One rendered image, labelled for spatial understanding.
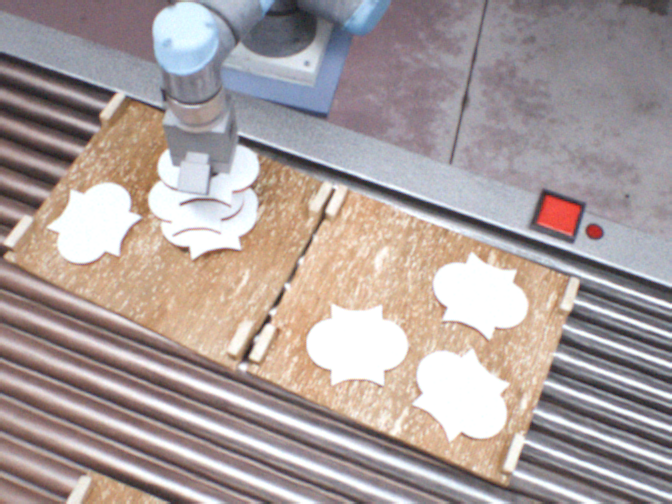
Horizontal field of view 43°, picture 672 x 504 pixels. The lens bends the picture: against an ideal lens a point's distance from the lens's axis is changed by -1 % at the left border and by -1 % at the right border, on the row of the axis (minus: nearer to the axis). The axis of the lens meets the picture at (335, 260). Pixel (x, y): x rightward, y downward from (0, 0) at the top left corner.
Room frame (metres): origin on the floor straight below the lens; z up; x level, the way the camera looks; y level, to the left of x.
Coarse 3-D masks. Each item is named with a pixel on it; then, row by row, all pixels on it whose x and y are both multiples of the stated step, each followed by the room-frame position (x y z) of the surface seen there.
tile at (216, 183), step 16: (160, 160) 0.68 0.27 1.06; (240, 160) 0.69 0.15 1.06; (256, 160) 0.69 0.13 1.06; (160, 176) 0.65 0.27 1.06; (176, 176) 0.65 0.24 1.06; (224, 176) 0.66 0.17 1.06; (240, 176) 0.66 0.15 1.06; (256, 176) 0.66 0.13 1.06; (224, 192) 0.63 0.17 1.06; (240, 192) 0.64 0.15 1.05
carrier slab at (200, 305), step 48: (96, 144) 0.78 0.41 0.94; (144, 144) 0.78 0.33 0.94; (144, 192) 0.69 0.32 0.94; (288, 192) 0.71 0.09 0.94; (48, 240) 0.59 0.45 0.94; (144, 240) 0.60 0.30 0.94; (240, 240) 0.62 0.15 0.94; (288, 240) 0.62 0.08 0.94; (96, 288) 0.51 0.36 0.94; (144, 288) 0.52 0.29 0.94; (192, 288) 0.53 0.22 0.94; (240, 288) 0.53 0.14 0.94; (192, 336) 0.45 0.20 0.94
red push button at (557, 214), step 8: (544, 200) 0.74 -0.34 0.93; (552, 200) 0.74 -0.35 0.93; (560, 200) 0.74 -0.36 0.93; (544, 208) 0.73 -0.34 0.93; (552, 208) 0.73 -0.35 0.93; (560, 208) 0.73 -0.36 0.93; (568, 208) 0.73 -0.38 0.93; (576, 208) 0.73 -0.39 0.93; (544, 216) 0.71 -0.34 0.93; (552, 216) 0.71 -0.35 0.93; (560, 216) 0.71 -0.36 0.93; (568, 216) 0.71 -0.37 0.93; (576, 216) 0.72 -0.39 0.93; (544, 224) 0.70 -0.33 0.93; (552, 224) 0.70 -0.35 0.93; (560, 224) 0.70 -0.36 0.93; (568, 224) 0.70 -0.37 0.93; (568, 232) 0.68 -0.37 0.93
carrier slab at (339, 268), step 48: (336, 240) 0.63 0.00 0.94; (384, 240) 0.64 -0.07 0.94; (432, 240) 0.65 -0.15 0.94; (288, 288) 0.54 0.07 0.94; (336, 288) 0.55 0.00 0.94; (384, 288) 0.55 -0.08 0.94; (432, 288) 0.56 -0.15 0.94; (528, 288) 0.57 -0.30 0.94; (288, 336) 0.46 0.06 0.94; (432, 336) 0.48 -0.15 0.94; (480, 336) 0.49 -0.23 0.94; (528, 336) 0.49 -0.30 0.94; (288, 384) 0.39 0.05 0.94; (384, 384) 0.40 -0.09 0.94; (528, 384) 0.42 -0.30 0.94; (384, 432) 0.33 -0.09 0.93; (432, 432) 0.33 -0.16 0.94
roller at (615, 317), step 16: (0, 96) 0.87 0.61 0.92; (16, 96) 0.87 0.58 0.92; (32, 96) 0.88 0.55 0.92; (16, 112) 0.85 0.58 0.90; (32, 112) 0.85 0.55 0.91; (48, 112) 0.84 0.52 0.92; (64, 112) 0.85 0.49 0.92; (80, 112) 0.85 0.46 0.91; (64, 128) 0.82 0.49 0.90; (80, 128) 0.82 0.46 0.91; (96, 128) 0.82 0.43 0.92; (320, 224) 0.68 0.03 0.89; (576, 304) 0.56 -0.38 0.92; (592, 304) 0.56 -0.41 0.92; (608, 304) 0.57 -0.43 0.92; (592, 320) 0.54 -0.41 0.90; (608, 320) 0.54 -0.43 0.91; (624, 320) 0.54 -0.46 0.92; (640, 320) 0.54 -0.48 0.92; (656, 320) 0.55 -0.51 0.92; (640, 336) 0.52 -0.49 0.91; (656, 336) 0.52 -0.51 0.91
